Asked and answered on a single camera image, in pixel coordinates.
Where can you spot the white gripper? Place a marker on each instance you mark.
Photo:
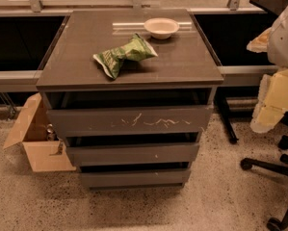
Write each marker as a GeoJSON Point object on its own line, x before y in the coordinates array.
{"type": "Point", "coordinates": [284, 42]}

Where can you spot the grey top drawer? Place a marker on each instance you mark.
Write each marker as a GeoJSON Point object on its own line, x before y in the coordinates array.
{"type": "Point", "coordinates": [130, 121]}

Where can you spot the grey drawer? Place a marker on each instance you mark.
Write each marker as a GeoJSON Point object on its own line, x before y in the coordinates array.
{"type": "Point", "coordinates": [131, 155]}
{"type": "Point", "coordinates": [130, 121]}
{"type": "Point", "coordinates": [132, 178]}

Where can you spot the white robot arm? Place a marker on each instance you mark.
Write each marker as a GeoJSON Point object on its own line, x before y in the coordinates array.
{"type": "Point", "coordinates": [277, 51]}

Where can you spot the black side table top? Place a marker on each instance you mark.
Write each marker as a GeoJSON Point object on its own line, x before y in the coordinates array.
{"type": "Point", "coordinates": [271, 6]}

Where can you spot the grey middle drawer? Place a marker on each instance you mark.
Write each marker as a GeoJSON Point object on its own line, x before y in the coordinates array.
{"type": "Point", "coordinates": [131, 155]}

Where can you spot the grey drawer cabinet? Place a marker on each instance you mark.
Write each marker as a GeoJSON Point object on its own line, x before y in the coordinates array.
{"type": "Point", "coordinates": [183, 74]}

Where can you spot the grey bottom drawer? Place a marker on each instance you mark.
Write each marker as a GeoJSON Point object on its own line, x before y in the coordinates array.
{"type": "Point", "coordinates": [132, 178]}

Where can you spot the open cardboard box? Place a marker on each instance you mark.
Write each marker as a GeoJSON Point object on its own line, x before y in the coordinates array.
{"type": "Point", "coordinates": [29, 130]}

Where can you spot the black table leg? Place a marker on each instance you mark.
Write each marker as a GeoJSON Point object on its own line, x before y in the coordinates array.
{"type": "Point", "coordinates": [223, 107]}

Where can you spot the black office chair base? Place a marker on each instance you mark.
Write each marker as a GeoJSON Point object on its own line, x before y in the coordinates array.
{"type": "Point", "coordinates": [273, 224]}

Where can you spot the white paper bowl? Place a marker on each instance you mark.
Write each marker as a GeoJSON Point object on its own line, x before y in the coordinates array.
{"type": "Point", "coordinates": [161, 28]}

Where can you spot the green chip bag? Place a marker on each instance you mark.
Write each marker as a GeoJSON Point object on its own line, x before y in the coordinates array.
{"type": "Point", "coordinates": [136, 50]}

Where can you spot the metal can in box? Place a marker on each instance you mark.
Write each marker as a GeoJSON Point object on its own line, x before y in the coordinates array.
{"type": "Point", "coordinates": [51, 135]}

